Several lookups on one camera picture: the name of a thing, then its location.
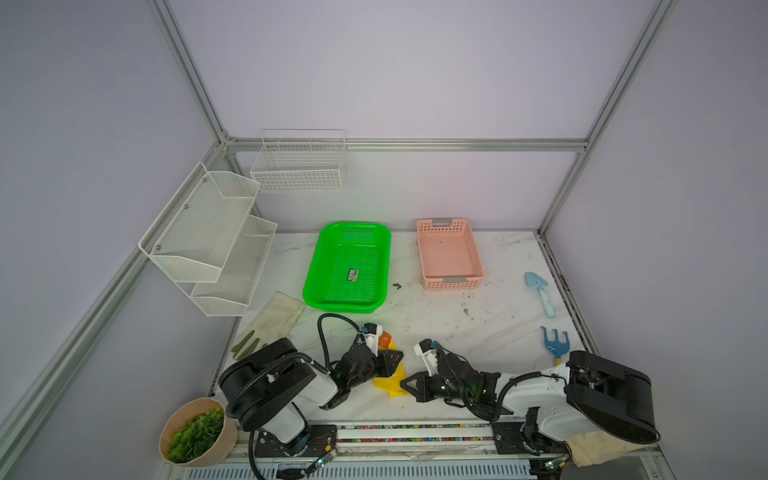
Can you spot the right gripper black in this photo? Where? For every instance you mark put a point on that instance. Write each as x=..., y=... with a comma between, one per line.
x=421, y=393

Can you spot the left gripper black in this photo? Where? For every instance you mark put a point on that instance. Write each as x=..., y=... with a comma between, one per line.
x=385, y=361

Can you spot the yellow paper napkin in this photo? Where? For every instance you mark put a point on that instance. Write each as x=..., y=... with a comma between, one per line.
x=393, y=384

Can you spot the orange plastic spoon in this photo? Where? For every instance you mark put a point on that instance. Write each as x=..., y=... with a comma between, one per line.
x=385, y=341

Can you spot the green plastic basket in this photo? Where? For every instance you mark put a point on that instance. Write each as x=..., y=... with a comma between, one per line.
x=349, y=268

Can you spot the pink plastic basket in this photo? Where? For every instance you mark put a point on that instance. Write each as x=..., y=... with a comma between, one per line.
x=448, y=253

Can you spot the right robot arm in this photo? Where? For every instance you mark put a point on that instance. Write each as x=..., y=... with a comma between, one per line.
x=585, y=394

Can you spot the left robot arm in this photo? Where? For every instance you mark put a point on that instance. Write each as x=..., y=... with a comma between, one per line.
x=261, y=389

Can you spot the blue yellow garden rake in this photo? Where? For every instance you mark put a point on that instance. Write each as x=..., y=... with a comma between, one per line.
x=558, y=344

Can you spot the light blue garden trowel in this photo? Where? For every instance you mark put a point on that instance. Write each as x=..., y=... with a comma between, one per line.
x=537, y=283

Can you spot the cream work glove right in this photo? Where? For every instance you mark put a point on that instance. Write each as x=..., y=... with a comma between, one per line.
x=595, y=448

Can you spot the paper bag with greens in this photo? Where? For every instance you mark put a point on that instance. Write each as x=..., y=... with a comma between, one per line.
x=199, y=434

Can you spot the white mesh two-tier shelf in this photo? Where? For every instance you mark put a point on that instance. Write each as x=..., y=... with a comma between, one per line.
x=210, y=243

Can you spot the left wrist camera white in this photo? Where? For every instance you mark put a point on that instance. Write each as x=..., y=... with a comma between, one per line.
x=371, y=334

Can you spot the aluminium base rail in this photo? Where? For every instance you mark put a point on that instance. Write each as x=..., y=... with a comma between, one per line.
x=410, y=439

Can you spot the white wire basket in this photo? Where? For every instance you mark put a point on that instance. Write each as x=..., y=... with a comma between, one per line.
x=301, y=161

